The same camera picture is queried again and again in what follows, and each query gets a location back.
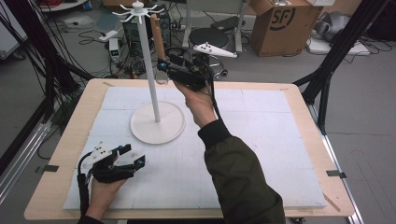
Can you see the black round stool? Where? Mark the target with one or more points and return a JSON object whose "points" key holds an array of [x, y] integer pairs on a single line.
{"points": [[208, 36]]}

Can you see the black frame stand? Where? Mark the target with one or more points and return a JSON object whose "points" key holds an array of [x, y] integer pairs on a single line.
{"points": [[43, 46], [339, 46]]}

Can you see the black tape strip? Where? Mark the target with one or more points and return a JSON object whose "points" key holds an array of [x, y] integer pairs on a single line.
{"points": [[50, 168], [335, 174]]}

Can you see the grey bag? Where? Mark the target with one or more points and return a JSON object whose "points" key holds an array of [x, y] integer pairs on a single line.
{"points": [[333, 25]]}

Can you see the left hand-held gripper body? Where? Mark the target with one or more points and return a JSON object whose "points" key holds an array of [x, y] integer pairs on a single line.
{"points": [[99, 154]]}

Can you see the white hook rack stand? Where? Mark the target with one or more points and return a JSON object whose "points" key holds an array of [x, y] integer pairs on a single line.
{"points": [[155, 127]]}

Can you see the white flat board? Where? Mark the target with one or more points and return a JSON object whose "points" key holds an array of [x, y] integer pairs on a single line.
{"points": [[336, 48]]}

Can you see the cardboard box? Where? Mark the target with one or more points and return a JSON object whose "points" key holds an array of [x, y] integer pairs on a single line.
{"points": [[280, 34]]}

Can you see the person's right hand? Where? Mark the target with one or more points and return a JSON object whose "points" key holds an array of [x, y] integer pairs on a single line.
{"points": [[199, 105]]}

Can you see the aluminium rail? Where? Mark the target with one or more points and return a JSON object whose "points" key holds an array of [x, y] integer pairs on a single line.
{"points": [[21, 155], [339, 168]]}

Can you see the person's left hand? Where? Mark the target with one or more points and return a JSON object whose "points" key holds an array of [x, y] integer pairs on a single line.
{"points": [[102, 196]]}

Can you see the white device with display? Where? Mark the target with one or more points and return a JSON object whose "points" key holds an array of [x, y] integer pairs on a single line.
{"points": [[114, 48]]}

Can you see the white power strip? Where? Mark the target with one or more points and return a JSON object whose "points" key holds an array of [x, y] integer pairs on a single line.
{"points": [[108, 35]]}

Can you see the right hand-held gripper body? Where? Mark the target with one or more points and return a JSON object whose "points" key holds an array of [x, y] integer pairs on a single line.
{"points": [[190, 74]]}

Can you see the black computer tower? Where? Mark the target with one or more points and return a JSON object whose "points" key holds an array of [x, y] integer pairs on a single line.
{"points": [[166, 28]]}

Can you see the white foam mat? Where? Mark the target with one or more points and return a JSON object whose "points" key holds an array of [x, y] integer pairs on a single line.
{"points": [[264, 124]]}

